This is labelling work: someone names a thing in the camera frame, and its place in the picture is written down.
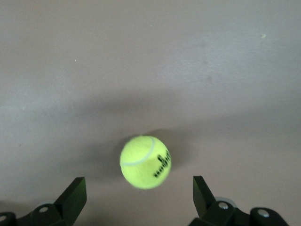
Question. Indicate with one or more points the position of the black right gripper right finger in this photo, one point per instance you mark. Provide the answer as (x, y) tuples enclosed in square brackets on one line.
[(207, 207)]

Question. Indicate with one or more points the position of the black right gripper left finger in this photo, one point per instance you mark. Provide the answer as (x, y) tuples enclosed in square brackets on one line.
[(70, 202)]

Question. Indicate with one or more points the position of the yellow-green tennis ball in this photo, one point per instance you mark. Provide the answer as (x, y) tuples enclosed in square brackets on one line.
[(141, 169)]

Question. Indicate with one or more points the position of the brown table mat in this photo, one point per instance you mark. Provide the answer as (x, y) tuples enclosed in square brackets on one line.
[(150, 58)]

